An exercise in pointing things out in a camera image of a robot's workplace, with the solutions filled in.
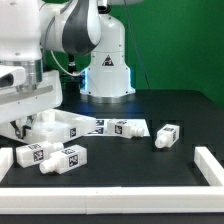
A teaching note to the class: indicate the white L-shaped obstacle fence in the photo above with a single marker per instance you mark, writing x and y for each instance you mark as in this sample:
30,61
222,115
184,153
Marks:
123,200

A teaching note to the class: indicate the white sheet with tags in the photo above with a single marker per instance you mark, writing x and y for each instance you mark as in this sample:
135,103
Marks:
101,127

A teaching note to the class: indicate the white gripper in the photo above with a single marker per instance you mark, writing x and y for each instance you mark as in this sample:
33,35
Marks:
15,105

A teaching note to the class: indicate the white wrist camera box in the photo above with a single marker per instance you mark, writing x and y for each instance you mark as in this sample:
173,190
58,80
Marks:
11,76

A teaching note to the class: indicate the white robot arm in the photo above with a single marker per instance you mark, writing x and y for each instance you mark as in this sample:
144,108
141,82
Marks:
30,27

